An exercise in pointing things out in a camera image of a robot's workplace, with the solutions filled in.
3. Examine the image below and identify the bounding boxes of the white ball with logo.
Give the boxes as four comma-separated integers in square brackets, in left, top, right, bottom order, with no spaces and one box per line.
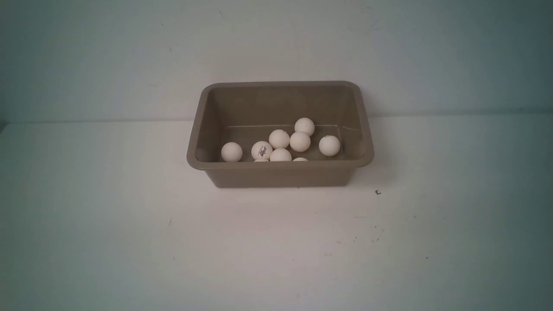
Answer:
[269,148,292,162]

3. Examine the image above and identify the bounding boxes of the brown plastic storage bin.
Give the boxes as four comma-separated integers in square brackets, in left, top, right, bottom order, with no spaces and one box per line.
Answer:
[186,81,375,188]

